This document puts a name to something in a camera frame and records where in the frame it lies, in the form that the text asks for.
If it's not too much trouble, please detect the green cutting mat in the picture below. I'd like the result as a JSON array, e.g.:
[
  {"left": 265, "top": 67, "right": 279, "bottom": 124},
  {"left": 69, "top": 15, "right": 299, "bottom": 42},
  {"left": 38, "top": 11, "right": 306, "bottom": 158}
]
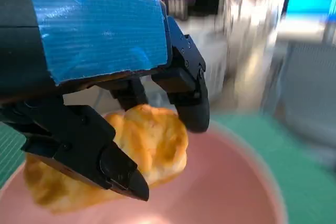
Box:
[{"left": 0, "top": 113, "right": 336, "bottom": 224}]

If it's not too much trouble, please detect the long toy bread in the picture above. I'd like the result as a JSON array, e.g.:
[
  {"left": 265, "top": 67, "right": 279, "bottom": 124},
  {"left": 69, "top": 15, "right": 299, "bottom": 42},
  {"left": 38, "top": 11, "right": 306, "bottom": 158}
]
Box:
[{"left": 23, "top": 104, "right": 190, "bottom": 213}]

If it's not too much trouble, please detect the pink bowl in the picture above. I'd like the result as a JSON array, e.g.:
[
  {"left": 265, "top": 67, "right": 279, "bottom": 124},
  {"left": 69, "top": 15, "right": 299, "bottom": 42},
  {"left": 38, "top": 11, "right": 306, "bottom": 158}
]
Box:
[{"left": 0, "top": 119, "right": 287, "bottom": 224}]

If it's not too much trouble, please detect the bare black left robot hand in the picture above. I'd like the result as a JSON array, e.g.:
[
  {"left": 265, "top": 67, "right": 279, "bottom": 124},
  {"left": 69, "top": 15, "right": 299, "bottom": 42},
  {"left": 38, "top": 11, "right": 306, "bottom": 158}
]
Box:
[{"left": 0, "top": 0, "right": 211, "bottom": 201}]

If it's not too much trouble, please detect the blue-lit computer monitor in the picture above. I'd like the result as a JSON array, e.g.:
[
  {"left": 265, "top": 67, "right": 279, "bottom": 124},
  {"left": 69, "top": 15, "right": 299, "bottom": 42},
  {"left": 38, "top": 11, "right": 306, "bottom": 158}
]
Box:
[{"left": 278, "top": 0, "right": 336, "bottom": 42}]

